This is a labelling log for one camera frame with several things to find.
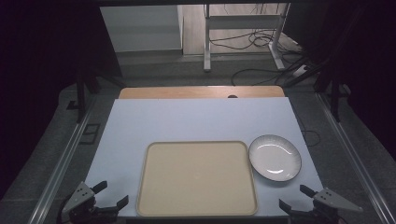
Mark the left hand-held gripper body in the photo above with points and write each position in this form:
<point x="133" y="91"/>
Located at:
<point x="78" y="195"/>

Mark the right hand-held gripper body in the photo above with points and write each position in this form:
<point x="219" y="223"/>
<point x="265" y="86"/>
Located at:
<point x="331" y="199"/>

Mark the white plate with dark rim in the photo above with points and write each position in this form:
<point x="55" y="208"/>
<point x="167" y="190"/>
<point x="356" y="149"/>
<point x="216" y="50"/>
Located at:
<point x="275" y="158"/>

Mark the beige plastic tray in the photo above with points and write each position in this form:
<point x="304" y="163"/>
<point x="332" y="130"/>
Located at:
<point x="197" y="179"/>

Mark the black metal stand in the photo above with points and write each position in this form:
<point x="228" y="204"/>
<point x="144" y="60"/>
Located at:
<point x="81" y="93"/>
<point x="334" y="99"/>

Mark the white board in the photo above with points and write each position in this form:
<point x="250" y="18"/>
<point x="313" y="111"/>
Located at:
<point x="193" y="119"/>

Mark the white power strip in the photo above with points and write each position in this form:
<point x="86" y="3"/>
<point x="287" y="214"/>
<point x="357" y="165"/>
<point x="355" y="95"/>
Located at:
<point x="300" y="71"/>

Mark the dark curtain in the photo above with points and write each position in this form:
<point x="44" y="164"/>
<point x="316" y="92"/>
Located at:
<point x="40" y="77"/>
<point x="367" y="62"/>

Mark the wooden table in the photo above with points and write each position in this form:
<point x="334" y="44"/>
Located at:
<point x="199" y="92"/>

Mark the white cabinet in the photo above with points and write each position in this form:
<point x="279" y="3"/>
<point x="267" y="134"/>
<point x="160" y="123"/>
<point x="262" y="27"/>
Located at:
<point x="143" y="28"/>

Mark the metal floor rail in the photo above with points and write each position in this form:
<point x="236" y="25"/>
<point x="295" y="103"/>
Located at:
<point x="59" y="169"/>
<point x="355" y="158"/>

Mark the black floor socket frame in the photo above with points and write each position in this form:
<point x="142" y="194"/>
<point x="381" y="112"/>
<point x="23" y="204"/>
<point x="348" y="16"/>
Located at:
<point x="90" y="133"/>

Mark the white desk frame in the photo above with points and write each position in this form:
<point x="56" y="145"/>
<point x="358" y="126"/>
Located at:
<point x="243" y="21"/>

